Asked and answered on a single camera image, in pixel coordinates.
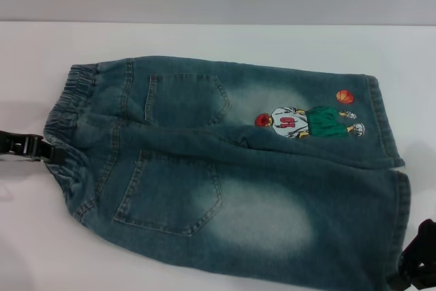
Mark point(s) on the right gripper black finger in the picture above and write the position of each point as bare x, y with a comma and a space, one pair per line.
420, 263

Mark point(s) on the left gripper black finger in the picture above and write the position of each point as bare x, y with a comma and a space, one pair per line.
30, 148

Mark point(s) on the blue denim shorts with print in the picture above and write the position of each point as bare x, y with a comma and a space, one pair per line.
238, 182

